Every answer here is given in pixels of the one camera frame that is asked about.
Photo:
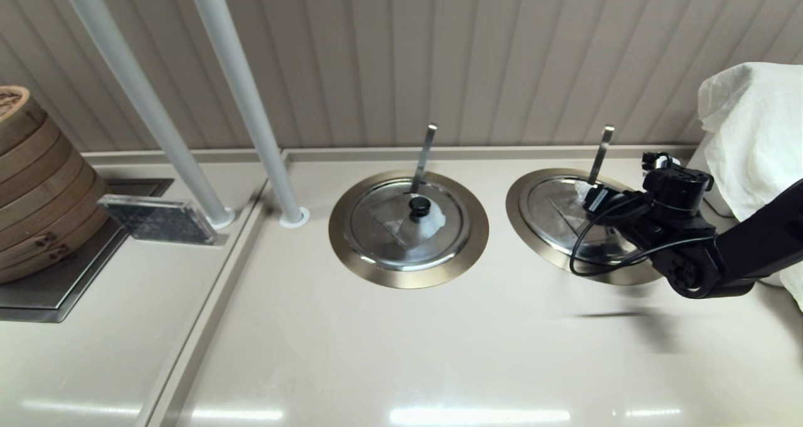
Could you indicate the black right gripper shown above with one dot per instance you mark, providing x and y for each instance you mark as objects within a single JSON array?
[{"x": 680, "y": 220}]

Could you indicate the steel hinged lid black knob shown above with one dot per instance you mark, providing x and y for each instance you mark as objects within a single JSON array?
[
  {"x": 382, "y": 226},
  {"x": 552, "y": 220}
]

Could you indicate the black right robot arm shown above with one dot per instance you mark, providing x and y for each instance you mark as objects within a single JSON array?
[{"x": 765, "y": 239}]

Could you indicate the white box appliance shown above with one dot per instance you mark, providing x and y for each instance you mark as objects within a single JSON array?
[{"x": 697, "y": 158}]

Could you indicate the white round pole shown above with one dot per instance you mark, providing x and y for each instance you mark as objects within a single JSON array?
[
  {"x": 243, "y": 82},
  {"x": 132, "y": 82}
]

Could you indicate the clear acrylic sign block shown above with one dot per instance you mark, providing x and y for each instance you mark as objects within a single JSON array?
[{"x": 160, "y": 220}]

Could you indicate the stacked bamboo steamer baskets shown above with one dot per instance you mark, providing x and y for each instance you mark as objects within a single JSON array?
[{"x": 44, "y": 195}]

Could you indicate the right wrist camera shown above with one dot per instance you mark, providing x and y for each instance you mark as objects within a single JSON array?
[{"x": 655, "y": 162}]

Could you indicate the steel recessed steamer tray frame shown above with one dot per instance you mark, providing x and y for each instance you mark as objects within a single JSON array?
[{"x": 56, "y": 289}]

